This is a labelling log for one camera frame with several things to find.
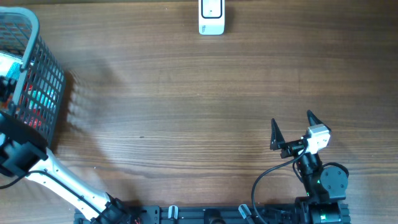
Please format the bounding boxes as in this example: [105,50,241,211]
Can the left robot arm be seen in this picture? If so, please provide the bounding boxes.
[1,111,131,223]

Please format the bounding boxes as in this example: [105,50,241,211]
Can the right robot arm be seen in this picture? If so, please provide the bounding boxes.
[262,110,351,223]

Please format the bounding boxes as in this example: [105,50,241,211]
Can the left camera cable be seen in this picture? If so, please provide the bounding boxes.
[0,169,106,218]

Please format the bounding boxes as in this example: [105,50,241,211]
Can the grey plastic shopping basket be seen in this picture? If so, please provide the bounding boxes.
[1,6,66,144]

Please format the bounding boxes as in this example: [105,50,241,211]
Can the right camera cable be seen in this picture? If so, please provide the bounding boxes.
[251,138,308,224]

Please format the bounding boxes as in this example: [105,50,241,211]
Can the white barcode scanner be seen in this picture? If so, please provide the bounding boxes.
[198,0,225,35]

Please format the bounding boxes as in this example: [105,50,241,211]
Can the cream snack pouch blue seal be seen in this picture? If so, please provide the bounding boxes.
[1,51,22,80]

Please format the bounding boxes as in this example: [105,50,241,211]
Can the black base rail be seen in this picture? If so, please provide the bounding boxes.
[73,203,351,224]

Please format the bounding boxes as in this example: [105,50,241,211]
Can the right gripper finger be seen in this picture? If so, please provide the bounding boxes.
[307,110,331,131]
[270,118,285,151]

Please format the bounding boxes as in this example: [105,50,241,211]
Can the camera cable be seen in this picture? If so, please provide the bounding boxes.
[251,138,308,224]
[0,169,106,218]

